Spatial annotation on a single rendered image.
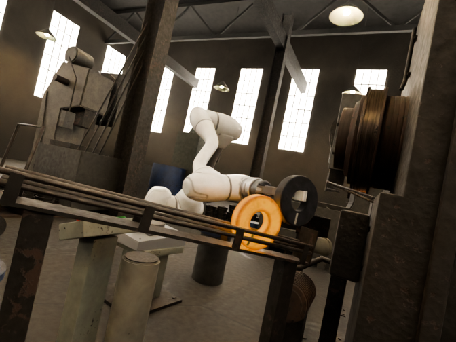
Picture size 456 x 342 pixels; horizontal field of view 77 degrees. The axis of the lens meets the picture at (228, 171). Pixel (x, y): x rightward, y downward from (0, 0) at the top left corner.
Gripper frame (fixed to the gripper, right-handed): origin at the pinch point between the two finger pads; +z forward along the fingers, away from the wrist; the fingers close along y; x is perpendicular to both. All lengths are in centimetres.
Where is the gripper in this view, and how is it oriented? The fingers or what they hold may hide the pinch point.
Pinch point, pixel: (296, 195)
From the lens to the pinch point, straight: 90.6
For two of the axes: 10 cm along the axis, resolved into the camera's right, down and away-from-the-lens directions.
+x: 1.8, -9.8, 0.8
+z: 4.9, 0.2, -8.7
